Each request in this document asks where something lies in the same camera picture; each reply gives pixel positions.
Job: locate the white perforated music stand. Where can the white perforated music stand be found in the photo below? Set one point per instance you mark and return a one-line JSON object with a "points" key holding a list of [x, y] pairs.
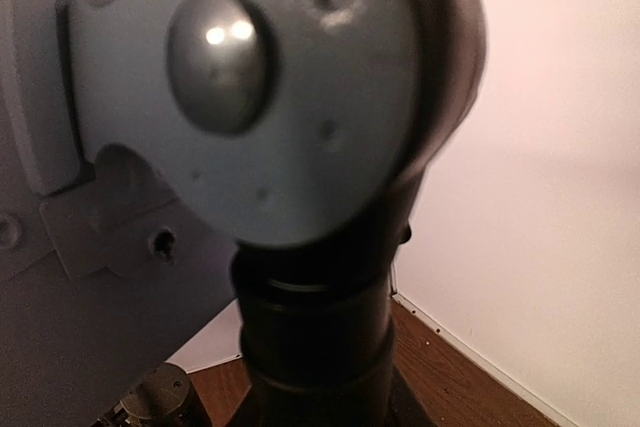
{"points": [[162, 159]]}

